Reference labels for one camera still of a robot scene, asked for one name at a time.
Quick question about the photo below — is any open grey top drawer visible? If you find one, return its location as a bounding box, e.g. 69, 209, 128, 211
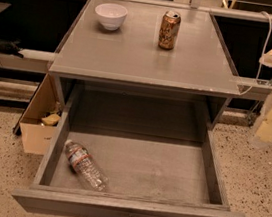
9, 76, 262, 217

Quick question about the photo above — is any clear plastic water bottle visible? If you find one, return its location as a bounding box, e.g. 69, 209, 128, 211
64, 139, 108, 192

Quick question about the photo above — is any gold soda can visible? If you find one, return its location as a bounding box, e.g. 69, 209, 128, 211
158, 10, 181, 50

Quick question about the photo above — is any grey wooden cabinet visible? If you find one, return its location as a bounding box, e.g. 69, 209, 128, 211
49, 0, 239, 127

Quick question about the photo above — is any white ceramic bowl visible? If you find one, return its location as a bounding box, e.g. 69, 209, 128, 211
95, 3, 128, 31

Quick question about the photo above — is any yellow item in box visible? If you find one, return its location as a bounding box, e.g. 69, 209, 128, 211
41, 113, 60, 126

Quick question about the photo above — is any open cardboard box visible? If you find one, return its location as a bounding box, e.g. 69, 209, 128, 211
19, 74, 60, 155

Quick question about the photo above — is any black cloth on shelf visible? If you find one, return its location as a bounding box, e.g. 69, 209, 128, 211
0, 39, 23, 58

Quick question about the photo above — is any white cable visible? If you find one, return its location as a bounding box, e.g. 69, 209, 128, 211
239, 9, 272, 99

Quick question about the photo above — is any white metal rail beam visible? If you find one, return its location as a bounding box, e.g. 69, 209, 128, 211
0, 49, 272, 100

